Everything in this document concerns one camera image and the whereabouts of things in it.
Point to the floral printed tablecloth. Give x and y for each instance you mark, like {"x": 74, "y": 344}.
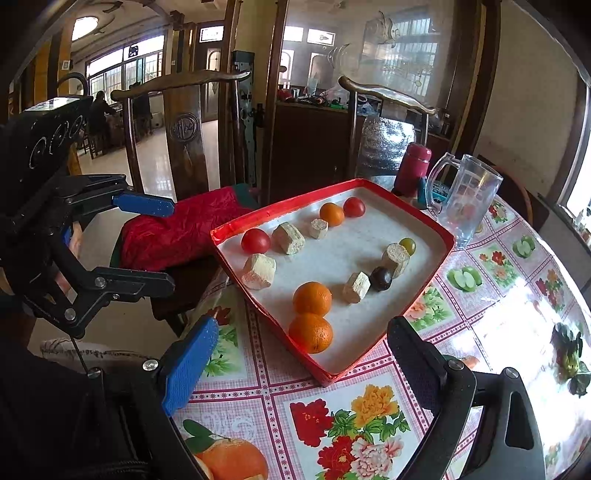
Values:
{"x": 258, "y": 415}

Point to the wooden cabinet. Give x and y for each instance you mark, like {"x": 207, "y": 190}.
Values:
{"x": 314, "y": 143}

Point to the red cloth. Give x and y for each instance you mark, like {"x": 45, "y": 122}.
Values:
{"x": 184, "y": 230}

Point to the round ceiling lamp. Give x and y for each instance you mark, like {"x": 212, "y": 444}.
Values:
{"x": 85, "y": 25}

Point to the wooden chair with carved medallion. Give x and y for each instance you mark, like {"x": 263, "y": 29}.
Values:
{"x": 184, "y": 129}

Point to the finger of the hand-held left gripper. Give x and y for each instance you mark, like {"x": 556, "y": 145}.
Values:
{"x": 143, "y": 204}
{"x": 134, "y": 282}

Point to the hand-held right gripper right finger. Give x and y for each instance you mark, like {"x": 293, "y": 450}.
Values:
{"x": 413, "y": 362}

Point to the large orange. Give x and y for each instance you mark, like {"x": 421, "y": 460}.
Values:
{"x": 310, "y": 332}
{"x": 312, "y": 298}

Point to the clear plastic pitcher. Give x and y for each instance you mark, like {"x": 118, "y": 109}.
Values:
{"x": 466, "y": 203}

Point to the red tomato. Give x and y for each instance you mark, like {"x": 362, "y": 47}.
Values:
{"x": 255, "y": 240}
{"x": 354, "y": 206}

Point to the green leafy vegetable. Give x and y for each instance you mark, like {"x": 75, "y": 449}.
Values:
{"x": 570, "y": 360}

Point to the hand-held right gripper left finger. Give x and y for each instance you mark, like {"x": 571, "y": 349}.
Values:
{"x": 189, "y": 364}

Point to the dark purple round fruit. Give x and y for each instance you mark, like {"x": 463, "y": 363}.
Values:
{"x": 381, "y": 278}

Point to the red rimmed white tray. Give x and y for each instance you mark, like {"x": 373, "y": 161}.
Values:
{"x": 332, "y": 258}

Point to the red thermos bottle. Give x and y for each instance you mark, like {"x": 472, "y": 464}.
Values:
{"x": 412, "y": 168}

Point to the wooden chair with curved rail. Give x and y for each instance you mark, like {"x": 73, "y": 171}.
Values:
{"x": 385, "y": 138}

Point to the small orange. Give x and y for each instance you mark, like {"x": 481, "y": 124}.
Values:
{"x": 331, "y": 214}

